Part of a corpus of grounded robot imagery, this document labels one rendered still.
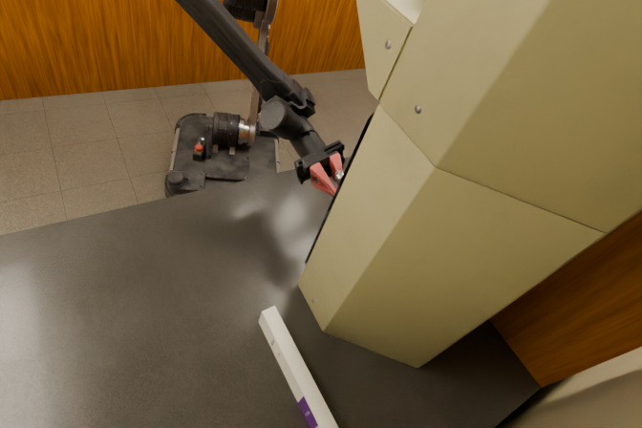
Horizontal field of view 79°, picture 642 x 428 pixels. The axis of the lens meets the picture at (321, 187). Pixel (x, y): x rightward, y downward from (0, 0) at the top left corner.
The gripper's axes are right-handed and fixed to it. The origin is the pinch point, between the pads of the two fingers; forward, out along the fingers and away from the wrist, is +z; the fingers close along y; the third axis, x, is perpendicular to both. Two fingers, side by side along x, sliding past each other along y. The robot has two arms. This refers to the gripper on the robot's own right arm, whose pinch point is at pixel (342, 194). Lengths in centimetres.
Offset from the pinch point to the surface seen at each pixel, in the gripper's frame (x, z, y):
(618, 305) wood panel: 6.0, 38.5, 29.9
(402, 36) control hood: -34.6, 4.7, 6.0
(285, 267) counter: 16.6, 0.6, -15.0
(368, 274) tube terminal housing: -5.0, 16.8, -5.0
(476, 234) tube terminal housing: -17.8, 22.6, 6.2
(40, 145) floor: 85, -150, -96
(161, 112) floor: 108, -165, -36
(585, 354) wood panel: 17, 43, 25
